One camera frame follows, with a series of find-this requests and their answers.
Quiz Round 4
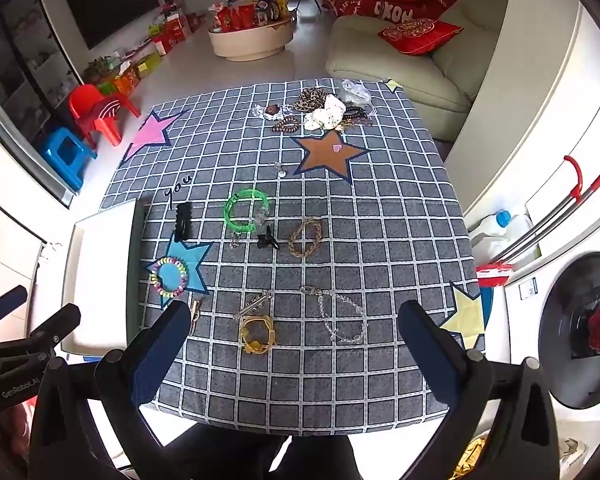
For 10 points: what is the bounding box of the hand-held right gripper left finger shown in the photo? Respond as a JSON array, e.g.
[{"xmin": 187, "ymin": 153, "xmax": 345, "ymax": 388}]
[{"xmin": 27, "ymin": 301, "xmax": 192, "ymax": 480}]

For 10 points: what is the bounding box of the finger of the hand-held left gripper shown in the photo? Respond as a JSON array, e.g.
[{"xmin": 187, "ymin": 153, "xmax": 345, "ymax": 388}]
[
  {"xmin": 0, "ymin": 286, "xmax": 28, "ymax": 331},
  {"xmin": 0, "ymin": 305, "xmax": 82, "ymax": 356}
]

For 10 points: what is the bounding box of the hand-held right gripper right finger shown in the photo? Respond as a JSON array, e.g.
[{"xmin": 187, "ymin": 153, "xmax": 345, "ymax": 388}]
[{"xmin": 398, "ymin": 301, "xmax": 561, "ymax": 480}]

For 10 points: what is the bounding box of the white tray with green rim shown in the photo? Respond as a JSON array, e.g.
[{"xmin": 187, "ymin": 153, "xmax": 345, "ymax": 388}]
[{"xmin": 60, "ymin": 199, "xmax": 148, "ymax": 358}]

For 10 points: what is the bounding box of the yellow hair tie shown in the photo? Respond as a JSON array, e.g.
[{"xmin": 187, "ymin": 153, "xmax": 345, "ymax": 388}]
[{"xmin": 237, "ymin": 315, "xmax": 277, "ymax": 356}]

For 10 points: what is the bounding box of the person's left hand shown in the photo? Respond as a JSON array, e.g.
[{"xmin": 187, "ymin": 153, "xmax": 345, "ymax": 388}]
[{"xmin": 0, "ymin": 400, "xmax": 33, "ymax": 461}]

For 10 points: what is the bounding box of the grey checked star tablecloth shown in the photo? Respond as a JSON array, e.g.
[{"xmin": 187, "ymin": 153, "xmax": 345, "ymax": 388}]
[{"xmin": 100, "ymin": 79, "xmax": 486, "ymax": 441}]

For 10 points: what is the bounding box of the silver star hair clip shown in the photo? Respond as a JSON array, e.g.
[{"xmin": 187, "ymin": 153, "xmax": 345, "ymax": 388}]
[{"xmin": 232, "ymin": 291, "xmax": 274, "ymax": 320}]

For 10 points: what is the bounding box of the white washing machine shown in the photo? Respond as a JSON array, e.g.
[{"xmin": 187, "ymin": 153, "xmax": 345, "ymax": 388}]
[{"xmin": 502, "ymin": 247, "xmax": 600, "ymax": 423}]

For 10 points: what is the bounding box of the white bottle with blue cap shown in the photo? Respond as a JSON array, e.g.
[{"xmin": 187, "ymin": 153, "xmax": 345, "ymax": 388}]
[{"xmin": 470, "ymin": 209, "xmax": 533, "ymax": 268}]

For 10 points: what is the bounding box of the long black hair clip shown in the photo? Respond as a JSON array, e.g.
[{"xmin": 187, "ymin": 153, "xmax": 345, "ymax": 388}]
[{"xmin": 175, "ymin": 202, "xmax": 193, "ymax": 241}]

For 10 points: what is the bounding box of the gold foil bag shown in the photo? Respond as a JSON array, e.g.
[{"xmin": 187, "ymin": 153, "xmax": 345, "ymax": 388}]
[{"xmin": 450, "ymin": 435, "xmax": 488, "ymax": 480}]

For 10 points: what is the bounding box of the small black claw clip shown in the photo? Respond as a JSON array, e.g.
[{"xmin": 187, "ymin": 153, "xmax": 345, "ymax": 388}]
[{"xmin": 257, "ymin": 226, "xmax": 281, "ymax": 252}]

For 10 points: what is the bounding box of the blue plastic stool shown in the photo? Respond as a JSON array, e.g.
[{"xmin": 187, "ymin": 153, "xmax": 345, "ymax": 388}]
[{"xmin": 39, "ymin": 127, "xmax": 98, "ymax": 191}]

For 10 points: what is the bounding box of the grey slipper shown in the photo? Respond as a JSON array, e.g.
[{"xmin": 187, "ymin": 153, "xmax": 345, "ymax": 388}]
[{"xmin": 559, "ymin": 437, "xmax": 588, "ymax": 471}]

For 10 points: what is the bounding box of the red plastic chair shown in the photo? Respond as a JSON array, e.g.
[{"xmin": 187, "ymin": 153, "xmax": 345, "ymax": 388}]
[{"xmin": 69, "ymin": 84, "xmax": 142, "ymax": 148}]

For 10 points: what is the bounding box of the glass display cabinet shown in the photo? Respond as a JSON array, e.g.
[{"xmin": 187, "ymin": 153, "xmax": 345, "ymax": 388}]
[{"xmin": 0, "ymin": 0, "xmax": 81, "ymax": 126}]

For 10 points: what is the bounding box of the clear plastic bag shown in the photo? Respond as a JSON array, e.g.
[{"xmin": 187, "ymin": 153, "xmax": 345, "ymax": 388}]
[{"xmin": 340, "ymin": 79, "xmax": 372, "ymax": 103}]

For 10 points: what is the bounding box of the leopard print scrunchie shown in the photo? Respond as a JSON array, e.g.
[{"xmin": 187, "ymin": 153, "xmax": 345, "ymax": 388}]
[{"xmin": 293, "ymin": 87, "xmax": 338, "ymax": 113}]

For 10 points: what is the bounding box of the white tall cabinet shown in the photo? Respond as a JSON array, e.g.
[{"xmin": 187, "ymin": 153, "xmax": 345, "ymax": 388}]
[{"xmin": 442, "ymin": 0, "xmax": 600, "ymax": 241}]

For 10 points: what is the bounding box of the cream sofa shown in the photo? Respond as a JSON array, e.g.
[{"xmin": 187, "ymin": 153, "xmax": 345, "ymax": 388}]
[{"xmin": 325, "ymin": 0, "xmax": 511, "ymax": 113}]

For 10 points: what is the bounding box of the red embroidered cushion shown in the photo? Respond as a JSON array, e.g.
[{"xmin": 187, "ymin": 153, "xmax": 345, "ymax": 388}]
[{"xmin": 378, "ymin": 19, "xmax": 465, "ymax": 56}]

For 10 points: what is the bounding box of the row of colourful gift boxes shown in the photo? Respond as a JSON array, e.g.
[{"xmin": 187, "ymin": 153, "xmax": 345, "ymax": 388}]
[{"xmin": 82, "ymin": 5, "xmax": 191, "ymax": 96}]

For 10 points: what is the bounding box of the round cream coffee table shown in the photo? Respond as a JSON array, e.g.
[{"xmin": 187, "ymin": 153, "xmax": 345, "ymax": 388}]
[{"xmin": 207, "ymin": 15, "xmax": 297, "ymax": 61}]

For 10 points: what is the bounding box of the black television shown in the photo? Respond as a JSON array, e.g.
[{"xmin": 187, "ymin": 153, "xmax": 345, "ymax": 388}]
[{"xmin": 60, "ymin": 0, "xmax": 163, "ymax": 51}]

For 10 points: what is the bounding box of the pile of snack packets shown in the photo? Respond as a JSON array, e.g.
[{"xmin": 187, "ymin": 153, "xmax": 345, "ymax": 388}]
[{"xmin": 209, "ymin": 0, "xmax": 293, "ymax": 33}]

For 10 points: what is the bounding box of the colourful bead bracelet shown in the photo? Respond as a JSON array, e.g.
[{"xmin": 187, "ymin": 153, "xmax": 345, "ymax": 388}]
[{"xmin": 147, "ymin": 256, "xmax": 189, "ymax": 297}]

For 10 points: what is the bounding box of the clear bead chain bracelet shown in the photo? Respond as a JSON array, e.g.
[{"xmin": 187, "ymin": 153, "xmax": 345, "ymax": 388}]
[{"xmin": 300, "ymin": 285, "xmax": 370, "ymax": 345}]

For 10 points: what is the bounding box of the green plastic bracelet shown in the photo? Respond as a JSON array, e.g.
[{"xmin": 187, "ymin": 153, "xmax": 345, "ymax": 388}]
[{"xmin": 223, "ymin": 187, "xmax": 272, "ymax": 233}]

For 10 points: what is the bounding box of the brown braided bracelet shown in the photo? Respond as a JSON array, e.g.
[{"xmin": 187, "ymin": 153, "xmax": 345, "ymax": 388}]
[{"xmin": 287, "ymin": 216, "xmax": 324, "ymax": 260}]

